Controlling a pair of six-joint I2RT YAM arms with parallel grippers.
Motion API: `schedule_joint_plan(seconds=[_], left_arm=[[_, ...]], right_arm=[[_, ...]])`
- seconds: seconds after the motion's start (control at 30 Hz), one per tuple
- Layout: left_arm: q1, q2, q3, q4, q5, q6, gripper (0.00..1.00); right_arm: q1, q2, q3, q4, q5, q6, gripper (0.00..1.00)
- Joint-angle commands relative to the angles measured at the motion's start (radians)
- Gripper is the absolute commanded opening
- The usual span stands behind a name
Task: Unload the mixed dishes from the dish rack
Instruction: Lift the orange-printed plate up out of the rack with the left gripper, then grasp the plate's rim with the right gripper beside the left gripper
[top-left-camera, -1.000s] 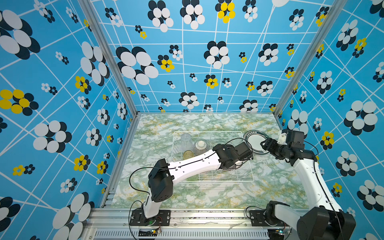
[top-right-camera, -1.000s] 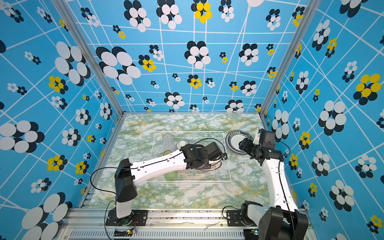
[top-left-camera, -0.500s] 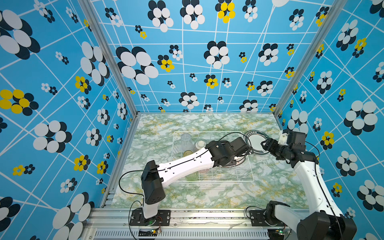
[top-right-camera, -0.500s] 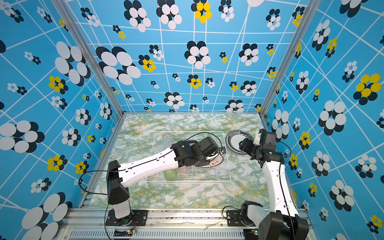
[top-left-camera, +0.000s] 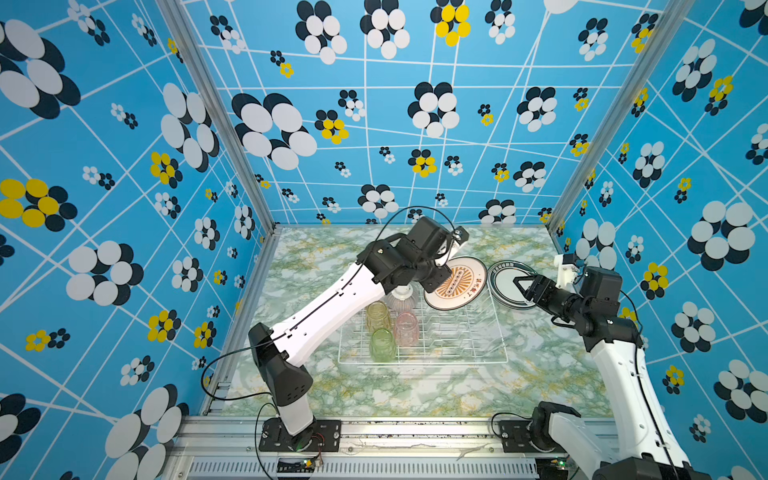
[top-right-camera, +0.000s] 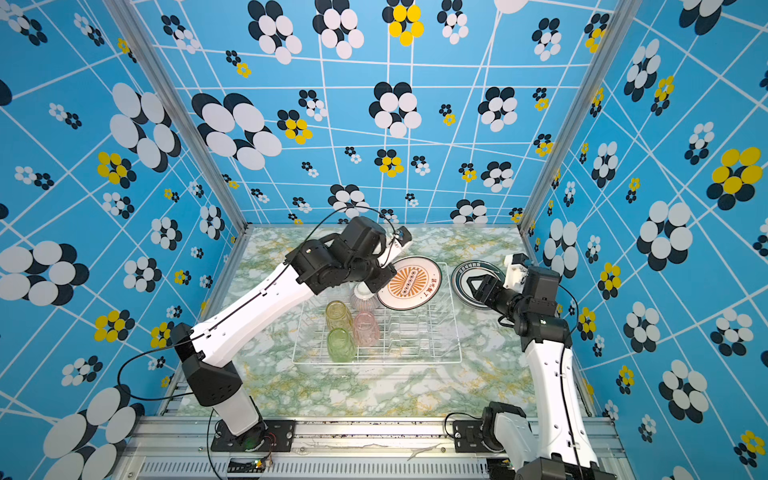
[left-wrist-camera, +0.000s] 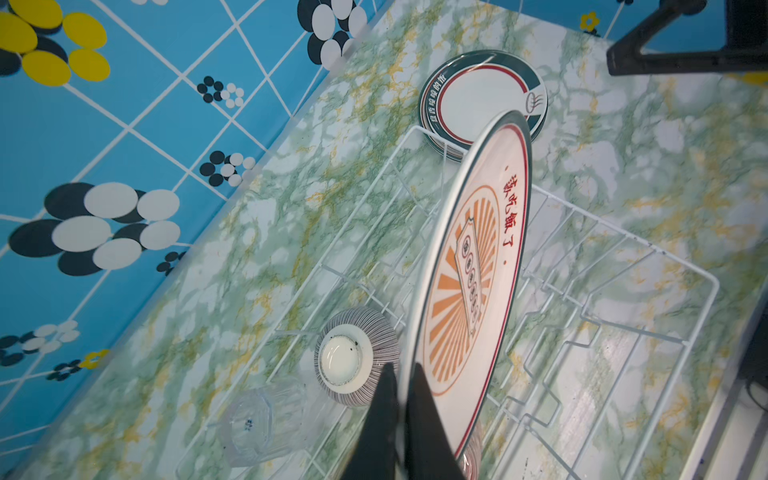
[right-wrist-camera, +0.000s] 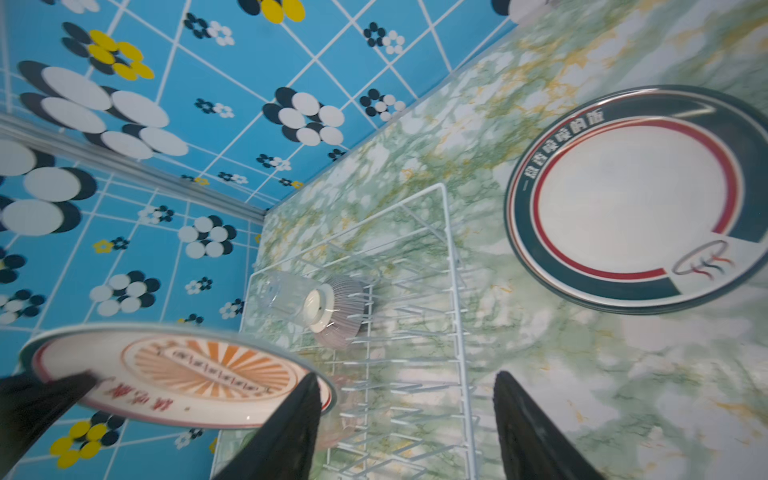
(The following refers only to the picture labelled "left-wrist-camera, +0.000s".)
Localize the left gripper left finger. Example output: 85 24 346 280
341 363 399 480

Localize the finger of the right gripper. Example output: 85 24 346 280
606 1 767 76

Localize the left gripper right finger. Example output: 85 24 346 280
405 363 464 479

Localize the pink drinking glass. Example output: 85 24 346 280
458 426 483 480

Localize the striped ceramic bowl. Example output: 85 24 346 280
314 306 400 407

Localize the clear drinking glass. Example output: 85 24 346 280
217 379 308 468

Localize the green rimmed plate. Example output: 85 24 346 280
419 49 548 162

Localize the white plate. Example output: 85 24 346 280
398 110 532 457

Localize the white wire dish rack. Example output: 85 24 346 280
174 127 719 479

